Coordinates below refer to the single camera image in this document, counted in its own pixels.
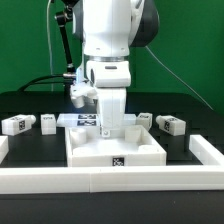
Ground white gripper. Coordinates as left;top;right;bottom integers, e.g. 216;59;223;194
97;88;126;137

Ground white square table top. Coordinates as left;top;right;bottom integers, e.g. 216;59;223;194
65;125;167;167

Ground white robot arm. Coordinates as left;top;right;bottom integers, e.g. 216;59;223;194
71;0;159;137

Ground white U-shaped obstacle fence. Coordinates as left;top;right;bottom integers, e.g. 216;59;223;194
0;135;224;194

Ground white marker base plate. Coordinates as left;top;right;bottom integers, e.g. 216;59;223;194
57;113;136;127

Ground black cable bundle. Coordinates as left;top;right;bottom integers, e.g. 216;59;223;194
17;73;77;93

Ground white cable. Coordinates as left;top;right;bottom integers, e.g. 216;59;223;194
46;0;55;92

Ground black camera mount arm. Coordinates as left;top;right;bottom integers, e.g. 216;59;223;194
55;0;79;78

